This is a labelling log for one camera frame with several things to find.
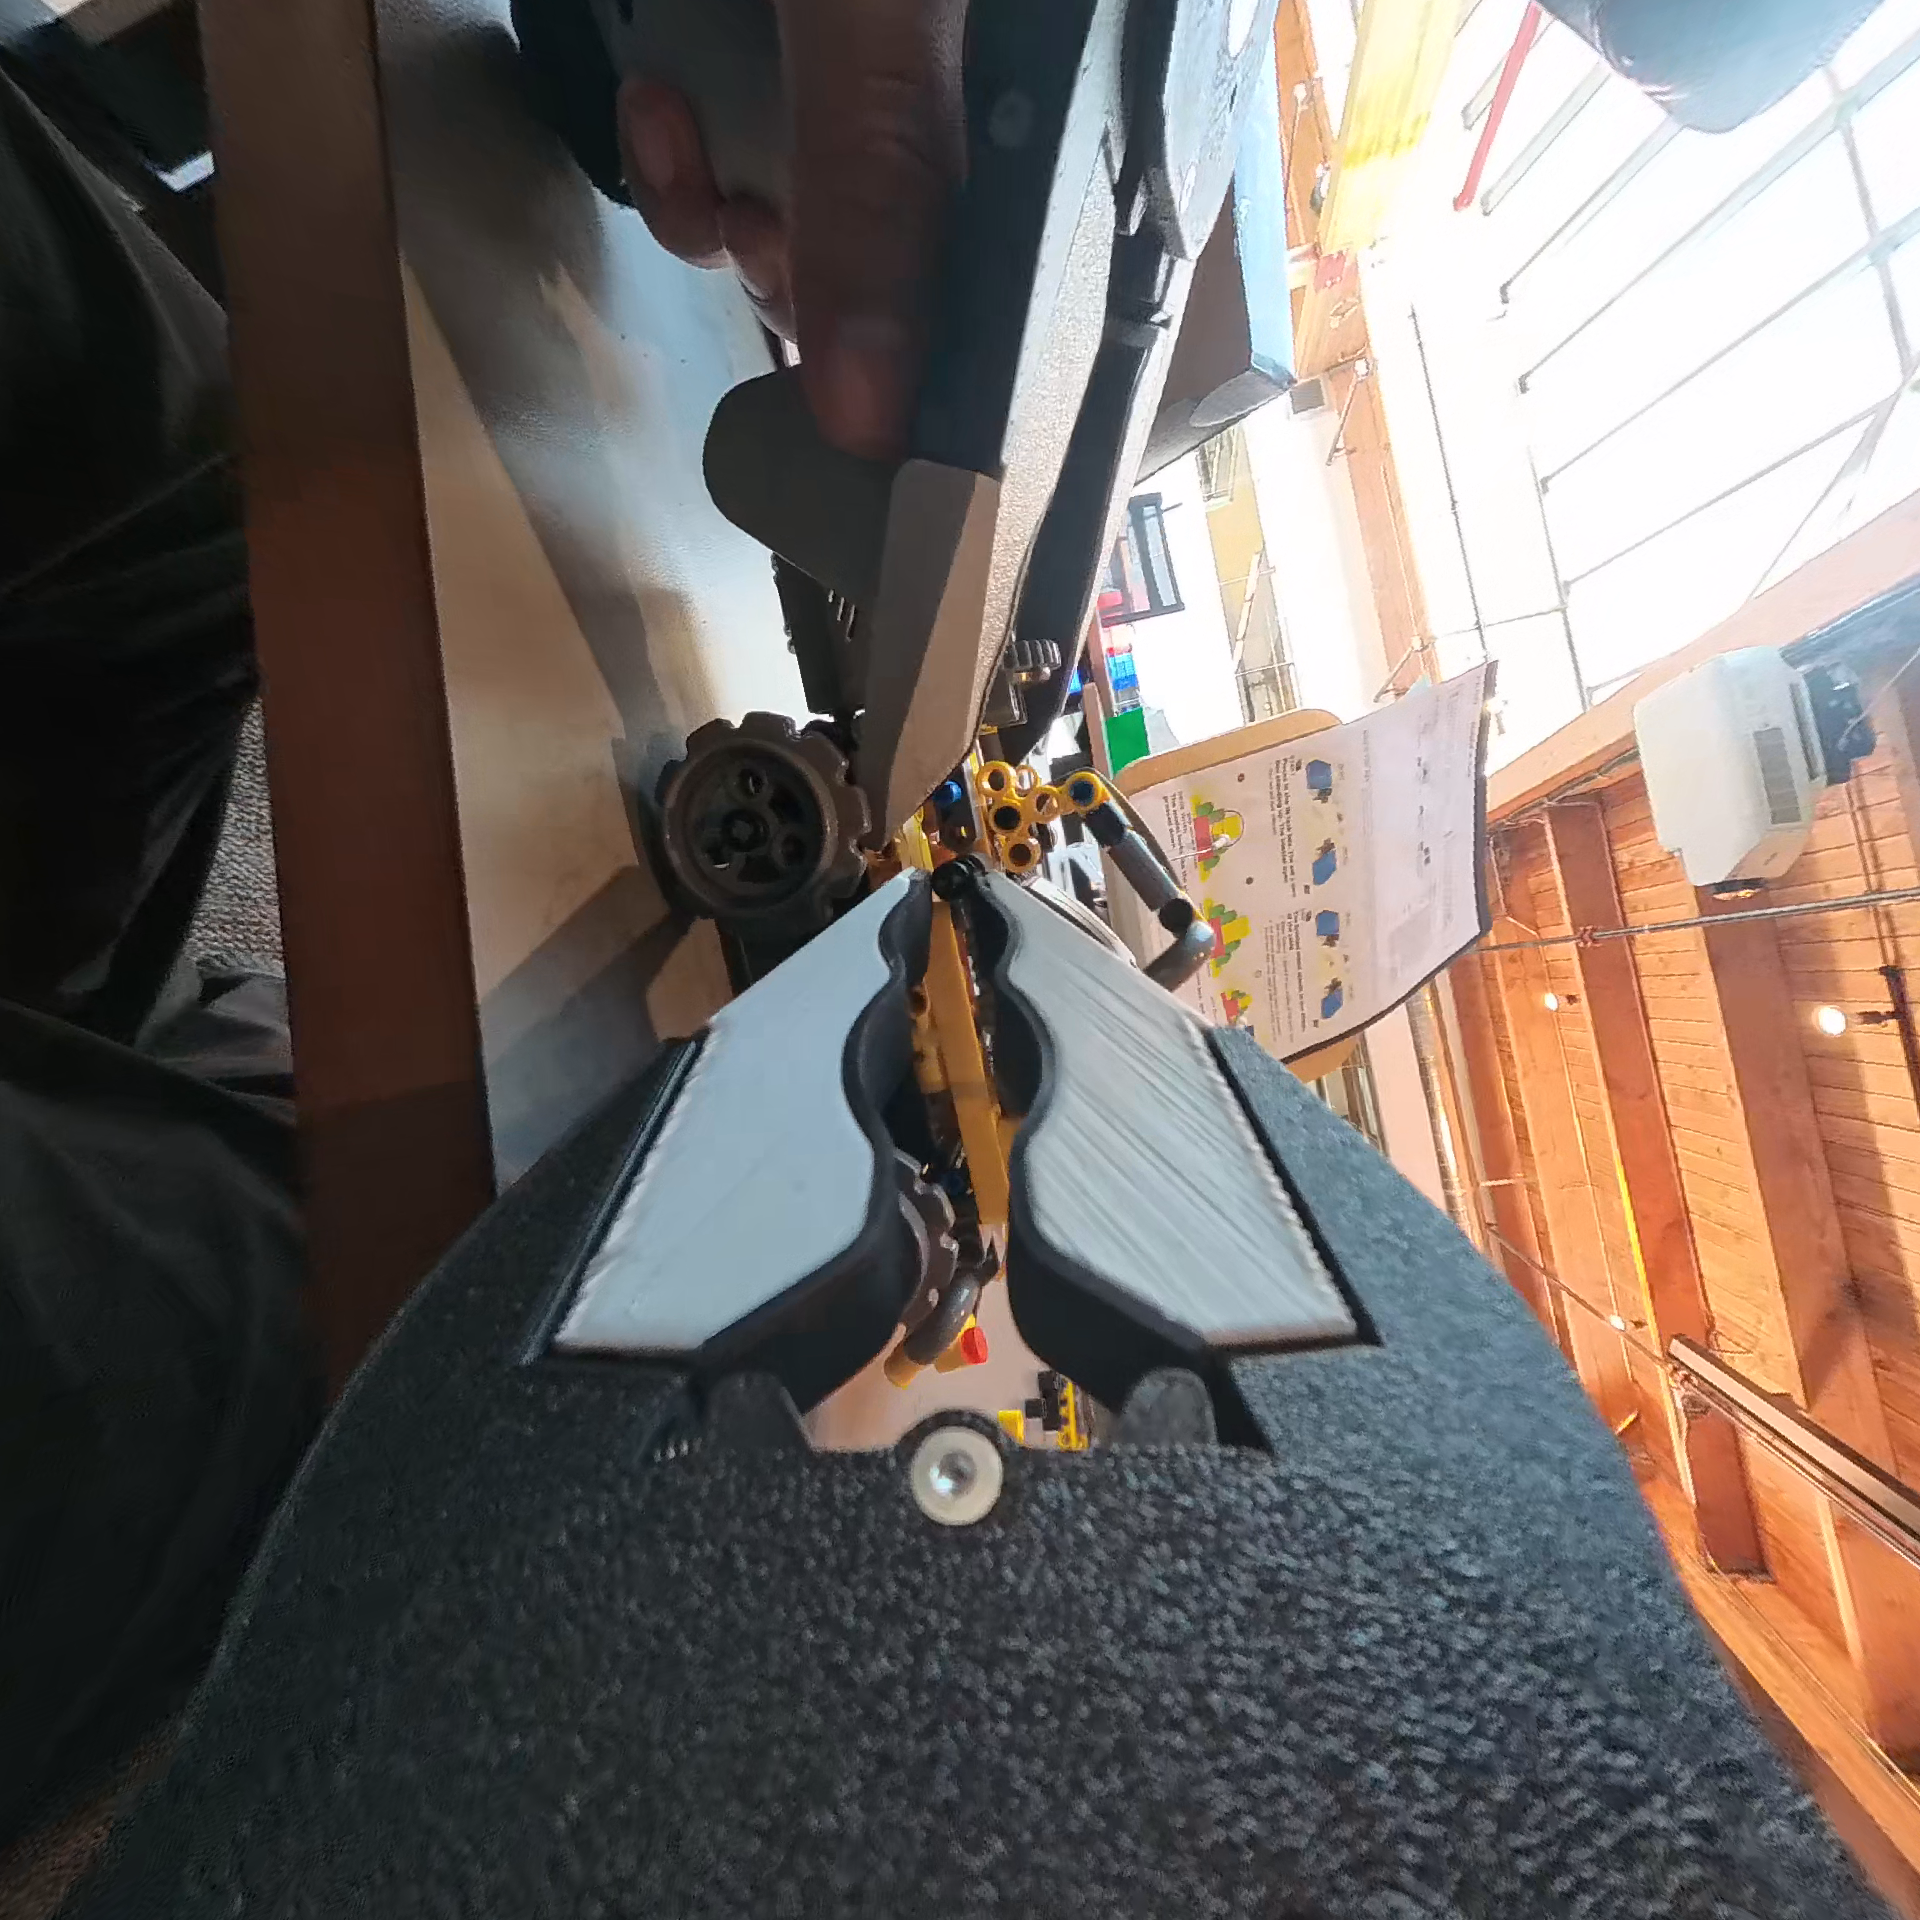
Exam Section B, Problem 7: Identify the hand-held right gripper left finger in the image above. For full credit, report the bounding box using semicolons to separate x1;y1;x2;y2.
552;867;935;1408

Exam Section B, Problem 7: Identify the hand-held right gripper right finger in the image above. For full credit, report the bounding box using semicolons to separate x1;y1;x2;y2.
977;872;1365;1449

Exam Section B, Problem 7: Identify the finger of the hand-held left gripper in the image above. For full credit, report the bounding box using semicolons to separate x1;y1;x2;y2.
862;454;1010;836
978;321;1169;725

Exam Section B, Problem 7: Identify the yellow toy brick vehicle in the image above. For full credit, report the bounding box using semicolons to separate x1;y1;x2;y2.
653;556;1216;1396

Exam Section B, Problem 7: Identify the person's left hand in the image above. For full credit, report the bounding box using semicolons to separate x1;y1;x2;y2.
616;0;971;459

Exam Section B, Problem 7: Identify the printed instruction sheet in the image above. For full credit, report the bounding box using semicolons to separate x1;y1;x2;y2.
1154;664;1501;1059

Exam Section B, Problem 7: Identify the red ceiling pipe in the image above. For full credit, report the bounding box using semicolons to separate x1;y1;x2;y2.
1451;0;1547;212

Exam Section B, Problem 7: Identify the person's black jacket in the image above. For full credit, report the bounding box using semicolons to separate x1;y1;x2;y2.
0;59;318;1802

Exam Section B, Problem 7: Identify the white wall air conditioner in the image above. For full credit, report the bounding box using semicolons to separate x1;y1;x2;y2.
1632;645;1878;886

